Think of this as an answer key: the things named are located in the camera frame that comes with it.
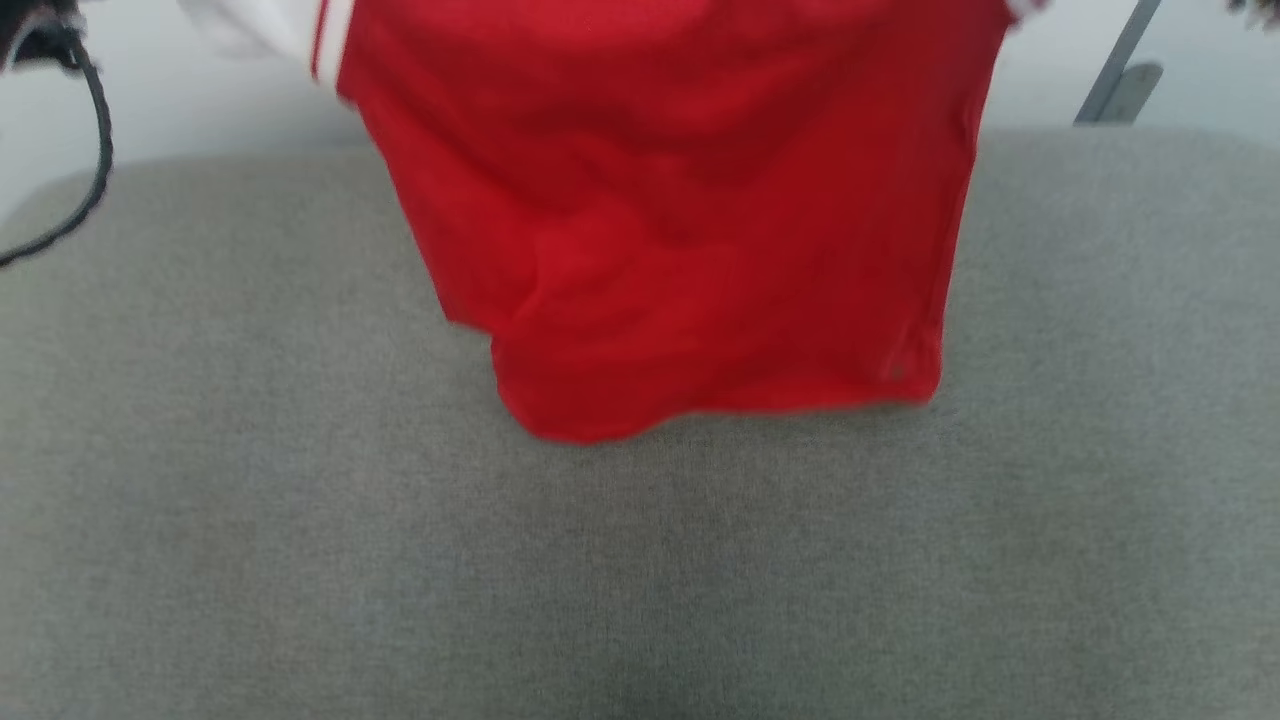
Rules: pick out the red and white basketball jersey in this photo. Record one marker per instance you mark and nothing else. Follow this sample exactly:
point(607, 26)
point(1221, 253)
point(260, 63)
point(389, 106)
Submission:
point(680, 250)

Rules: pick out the grey fabric sofa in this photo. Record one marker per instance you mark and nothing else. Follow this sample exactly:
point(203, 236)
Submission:
point(300, 550)

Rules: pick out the grey metal pole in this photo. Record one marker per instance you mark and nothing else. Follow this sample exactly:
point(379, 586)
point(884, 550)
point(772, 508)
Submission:
point(1125, 50)

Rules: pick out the grey metal pole bracket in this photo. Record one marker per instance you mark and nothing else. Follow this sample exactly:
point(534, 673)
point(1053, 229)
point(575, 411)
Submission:
point(1135, 92)

